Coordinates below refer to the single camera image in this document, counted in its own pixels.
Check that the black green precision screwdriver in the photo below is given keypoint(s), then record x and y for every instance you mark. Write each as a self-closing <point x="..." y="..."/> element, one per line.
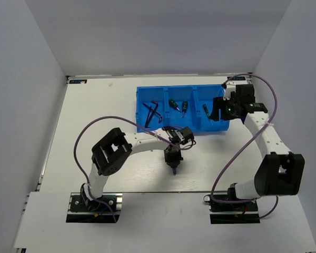
<point x="207" y="113"/>

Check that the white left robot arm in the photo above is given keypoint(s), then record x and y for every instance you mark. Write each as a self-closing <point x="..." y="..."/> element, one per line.
<point x="111" y="152"/>

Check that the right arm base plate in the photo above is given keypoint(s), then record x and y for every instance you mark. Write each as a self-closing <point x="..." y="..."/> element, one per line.
<point x="228" y="214"/>

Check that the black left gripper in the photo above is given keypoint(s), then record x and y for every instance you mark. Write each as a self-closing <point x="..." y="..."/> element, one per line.
<point x="170" y="160"/>

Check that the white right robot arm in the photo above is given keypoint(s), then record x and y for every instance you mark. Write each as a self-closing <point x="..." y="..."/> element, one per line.
<point x="281" y="170"/>

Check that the blue three-compartment plastic bin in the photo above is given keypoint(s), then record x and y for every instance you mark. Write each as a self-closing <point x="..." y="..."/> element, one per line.
<point x="195" y="117"/>

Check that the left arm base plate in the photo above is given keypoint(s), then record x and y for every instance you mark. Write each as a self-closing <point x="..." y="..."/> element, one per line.
<point x="95" y="212"/>

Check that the green stubby screwdriver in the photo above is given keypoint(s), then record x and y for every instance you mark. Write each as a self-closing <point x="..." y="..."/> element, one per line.
<point x="174" y="105"/>
<point x="185" y="105"/>

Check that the right blue corner label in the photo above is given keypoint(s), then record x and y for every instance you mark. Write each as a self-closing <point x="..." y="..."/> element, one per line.
<point x="236" y="78"/>

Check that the left blue corner label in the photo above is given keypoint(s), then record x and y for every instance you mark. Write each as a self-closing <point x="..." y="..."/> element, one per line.
<point x="78" y="81"/>

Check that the long dark red hex key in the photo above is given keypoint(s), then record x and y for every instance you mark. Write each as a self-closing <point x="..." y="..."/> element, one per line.
<point x="156" y="111"/>

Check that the short dark red hex key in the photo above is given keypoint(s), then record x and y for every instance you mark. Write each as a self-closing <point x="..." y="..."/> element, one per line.
<point x="151" y="116"/>

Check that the blue corner label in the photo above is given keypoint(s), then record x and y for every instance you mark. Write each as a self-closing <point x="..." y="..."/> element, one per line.
<point x="236" y="78"/>
<point x="78" y="81"/>

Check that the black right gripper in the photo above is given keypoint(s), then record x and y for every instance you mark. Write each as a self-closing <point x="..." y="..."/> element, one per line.
<point x="219" y="103"/>

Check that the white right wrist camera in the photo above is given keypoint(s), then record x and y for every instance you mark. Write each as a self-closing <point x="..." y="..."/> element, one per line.
<point x="229" y="87"/>

